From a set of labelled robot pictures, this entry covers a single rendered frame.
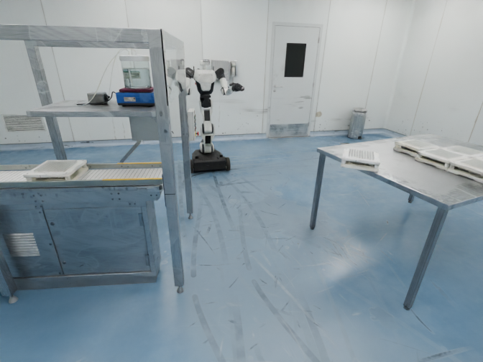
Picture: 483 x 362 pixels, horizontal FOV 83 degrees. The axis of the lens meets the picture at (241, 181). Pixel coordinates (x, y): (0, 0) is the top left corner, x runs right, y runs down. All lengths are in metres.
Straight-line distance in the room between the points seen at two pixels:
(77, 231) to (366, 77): 5.96
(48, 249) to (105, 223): 0.43
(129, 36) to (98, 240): 1.26
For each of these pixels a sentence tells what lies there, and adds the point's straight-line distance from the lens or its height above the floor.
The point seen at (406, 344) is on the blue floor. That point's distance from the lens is 2.09.
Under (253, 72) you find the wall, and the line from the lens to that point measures 5.55.
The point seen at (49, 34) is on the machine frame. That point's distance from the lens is 1.62.
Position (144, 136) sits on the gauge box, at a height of 1.05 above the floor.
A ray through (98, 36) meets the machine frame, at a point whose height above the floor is 1.59.
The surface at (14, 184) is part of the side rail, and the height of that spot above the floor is 0.84.
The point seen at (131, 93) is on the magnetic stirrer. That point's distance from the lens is 1.65.
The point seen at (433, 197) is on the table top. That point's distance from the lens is 1.88.
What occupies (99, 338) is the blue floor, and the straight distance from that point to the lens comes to 2.02.
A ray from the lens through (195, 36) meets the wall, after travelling 5.37.
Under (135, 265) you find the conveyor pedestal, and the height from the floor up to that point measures 0.18.
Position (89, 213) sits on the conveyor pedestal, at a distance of 1.97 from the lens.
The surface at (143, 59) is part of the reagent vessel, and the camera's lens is 1.67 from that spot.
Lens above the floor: 1.51
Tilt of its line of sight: 24 degrees down
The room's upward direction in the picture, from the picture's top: 1 degrees clockwise
